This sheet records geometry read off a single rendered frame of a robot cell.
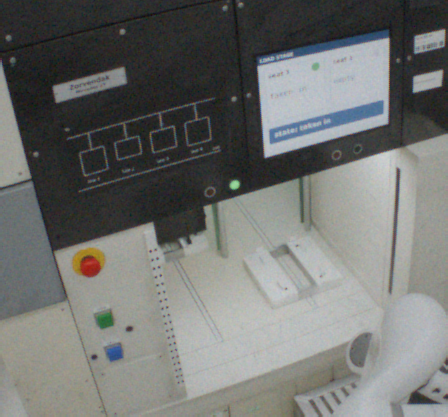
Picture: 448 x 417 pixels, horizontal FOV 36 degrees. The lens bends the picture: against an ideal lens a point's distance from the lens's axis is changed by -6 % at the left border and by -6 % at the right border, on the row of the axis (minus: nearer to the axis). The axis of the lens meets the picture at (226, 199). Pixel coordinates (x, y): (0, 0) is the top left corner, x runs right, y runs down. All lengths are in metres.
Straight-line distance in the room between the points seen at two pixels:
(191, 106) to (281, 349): 0.77
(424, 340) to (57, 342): 0.86
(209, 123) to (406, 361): 0.64
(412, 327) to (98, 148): 0.65
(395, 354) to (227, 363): 1.00
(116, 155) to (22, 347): 0.46
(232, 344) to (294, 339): 0.16
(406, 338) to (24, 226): 0.73
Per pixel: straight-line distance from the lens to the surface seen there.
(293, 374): 1.81
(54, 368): 1.53
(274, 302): 1.89
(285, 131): 1.36
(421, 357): 0.83
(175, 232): 2.05
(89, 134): 1.23
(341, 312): 1.89
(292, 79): 1.32
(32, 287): 1.37
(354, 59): 1.37
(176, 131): 1.27
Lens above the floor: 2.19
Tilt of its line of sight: 35 degrees down
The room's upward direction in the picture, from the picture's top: 6 degrees counter-clockwise
